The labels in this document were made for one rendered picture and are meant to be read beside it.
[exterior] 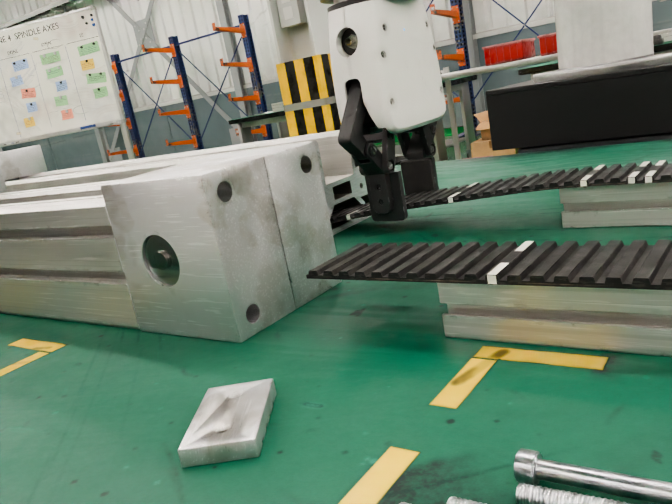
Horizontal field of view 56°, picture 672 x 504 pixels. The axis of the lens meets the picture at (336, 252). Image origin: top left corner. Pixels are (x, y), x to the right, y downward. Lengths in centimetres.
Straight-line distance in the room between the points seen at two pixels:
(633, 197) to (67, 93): 607
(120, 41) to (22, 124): 652
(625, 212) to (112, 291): 34
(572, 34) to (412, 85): 45
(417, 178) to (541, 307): 30
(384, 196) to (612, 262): 25
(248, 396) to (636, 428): 15
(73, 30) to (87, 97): 57
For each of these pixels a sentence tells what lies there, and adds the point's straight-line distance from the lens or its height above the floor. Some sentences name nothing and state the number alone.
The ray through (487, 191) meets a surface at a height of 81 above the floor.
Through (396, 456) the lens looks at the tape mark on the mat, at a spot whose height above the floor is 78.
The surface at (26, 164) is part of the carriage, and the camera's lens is 103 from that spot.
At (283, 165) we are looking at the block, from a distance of 38.
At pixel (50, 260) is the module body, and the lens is 48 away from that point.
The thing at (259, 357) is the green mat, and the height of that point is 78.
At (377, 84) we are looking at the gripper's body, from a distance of 49.
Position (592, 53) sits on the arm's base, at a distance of 93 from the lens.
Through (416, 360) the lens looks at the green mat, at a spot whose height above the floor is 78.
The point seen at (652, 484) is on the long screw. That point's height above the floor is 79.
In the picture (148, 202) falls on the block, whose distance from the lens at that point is 38.
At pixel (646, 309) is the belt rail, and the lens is 28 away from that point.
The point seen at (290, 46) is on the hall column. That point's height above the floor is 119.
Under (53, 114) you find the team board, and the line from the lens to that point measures 649.
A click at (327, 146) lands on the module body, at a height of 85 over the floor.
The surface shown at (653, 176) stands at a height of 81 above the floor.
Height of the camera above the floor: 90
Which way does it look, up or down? 14 degrees down
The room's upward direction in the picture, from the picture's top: 11 degrees counter-clockwise
